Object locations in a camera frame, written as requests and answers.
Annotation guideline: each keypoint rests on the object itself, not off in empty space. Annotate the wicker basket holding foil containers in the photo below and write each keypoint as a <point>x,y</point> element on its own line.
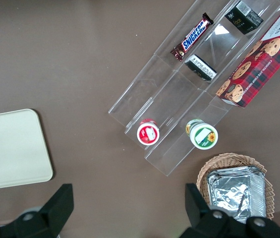
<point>229,158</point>

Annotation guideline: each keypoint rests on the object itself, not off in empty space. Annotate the Snickers chocolate bar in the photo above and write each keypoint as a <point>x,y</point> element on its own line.
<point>194,34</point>

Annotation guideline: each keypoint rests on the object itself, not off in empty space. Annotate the red tartan cookie box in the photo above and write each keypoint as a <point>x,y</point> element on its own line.
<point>258,72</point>

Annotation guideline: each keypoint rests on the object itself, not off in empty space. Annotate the red-lidded small jar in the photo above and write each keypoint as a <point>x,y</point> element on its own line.
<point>147,134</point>

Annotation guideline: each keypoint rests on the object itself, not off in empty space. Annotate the cream plastic serving tray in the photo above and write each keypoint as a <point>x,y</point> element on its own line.
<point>11,148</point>

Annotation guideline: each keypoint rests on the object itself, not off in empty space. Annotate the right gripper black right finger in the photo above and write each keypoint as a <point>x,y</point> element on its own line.
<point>201,218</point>

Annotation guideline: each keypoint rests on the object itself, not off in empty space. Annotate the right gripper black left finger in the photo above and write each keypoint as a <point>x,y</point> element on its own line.
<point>53,210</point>

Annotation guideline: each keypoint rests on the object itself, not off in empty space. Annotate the stack of foil containers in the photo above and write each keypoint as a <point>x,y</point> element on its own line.
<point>234,191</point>

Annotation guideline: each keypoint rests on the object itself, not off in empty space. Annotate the clear acrylic tiered stand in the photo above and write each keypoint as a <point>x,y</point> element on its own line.
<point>154,81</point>

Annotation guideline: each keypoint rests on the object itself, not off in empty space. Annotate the green-lidded small jar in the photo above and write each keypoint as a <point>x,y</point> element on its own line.
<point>204,137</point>

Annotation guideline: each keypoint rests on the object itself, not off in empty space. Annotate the black box with gold print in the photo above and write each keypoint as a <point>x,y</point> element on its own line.
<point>243,22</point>

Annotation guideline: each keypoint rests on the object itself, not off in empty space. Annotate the black box with white label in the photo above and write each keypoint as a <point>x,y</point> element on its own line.
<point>200,68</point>

